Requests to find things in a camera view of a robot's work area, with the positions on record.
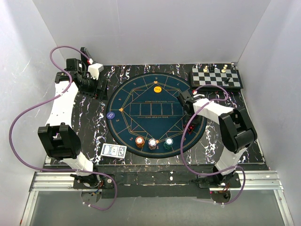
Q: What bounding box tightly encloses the purple small blind button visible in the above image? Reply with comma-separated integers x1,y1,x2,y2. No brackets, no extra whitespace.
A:
106,112,115,120

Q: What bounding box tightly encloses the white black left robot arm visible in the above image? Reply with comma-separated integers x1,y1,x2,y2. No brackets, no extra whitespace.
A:
38,58,103,188

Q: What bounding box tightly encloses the blue playing card box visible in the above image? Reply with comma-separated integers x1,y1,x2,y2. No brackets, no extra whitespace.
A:
100,143,127,159

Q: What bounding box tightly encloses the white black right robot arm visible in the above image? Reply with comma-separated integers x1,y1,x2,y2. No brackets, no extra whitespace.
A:
177,91,257,187

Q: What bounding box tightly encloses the green poker chip stack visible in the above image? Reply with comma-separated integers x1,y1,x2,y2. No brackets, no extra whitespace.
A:
164,137,173,150

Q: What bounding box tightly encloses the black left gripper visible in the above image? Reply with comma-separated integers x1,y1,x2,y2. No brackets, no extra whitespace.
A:
79,73,108,101

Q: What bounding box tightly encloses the yellow big blind button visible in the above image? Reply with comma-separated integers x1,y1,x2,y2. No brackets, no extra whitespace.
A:
154,86,162,93

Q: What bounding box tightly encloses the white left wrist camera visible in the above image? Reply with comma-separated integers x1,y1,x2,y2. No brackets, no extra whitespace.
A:
88,63,104,80

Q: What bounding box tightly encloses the aluminium rail frame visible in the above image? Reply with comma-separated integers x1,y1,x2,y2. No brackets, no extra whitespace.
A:
21,171,294,226

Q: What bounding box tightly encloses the white chess piece left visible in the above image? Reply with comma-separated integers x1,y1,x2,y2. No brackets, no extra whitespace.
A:
203,65,208,73

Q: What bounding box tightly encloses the black card holder stand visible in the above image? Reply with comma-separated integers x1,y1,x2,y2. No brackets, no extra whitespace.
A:
80,47,91,66

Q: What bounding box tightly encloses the black chess piece back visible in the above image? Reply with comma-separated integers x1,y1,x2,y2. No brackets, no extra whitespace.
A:
209,64,215,73

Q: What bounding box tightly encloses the white chess piece right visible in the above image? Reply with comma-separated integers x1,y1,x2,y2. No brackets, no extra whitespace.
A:
221,65,228,73

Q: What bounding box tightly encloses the blue white poker chip stack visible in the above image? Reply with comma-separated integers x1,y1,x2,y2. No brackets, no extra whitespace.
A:
148,138,157,150

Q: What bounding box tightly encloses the orange poker chip stack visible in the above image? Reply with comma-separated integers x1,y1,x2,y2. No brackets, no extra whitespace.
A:
135,137,145,148

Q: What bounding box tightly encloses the round blue poker mat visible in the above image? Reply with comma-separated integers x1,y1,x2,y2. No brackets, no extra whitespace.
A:
106,73,207,158

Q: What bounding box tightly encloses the white chess piece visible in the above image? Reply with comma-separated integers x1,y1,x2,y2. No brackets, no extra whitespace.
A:
221,65,228,73
203,65,208,73

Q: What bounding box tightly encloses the black white chess board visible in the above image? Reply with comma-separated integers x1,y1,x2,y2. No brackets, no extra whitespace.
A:
189,67,243,90

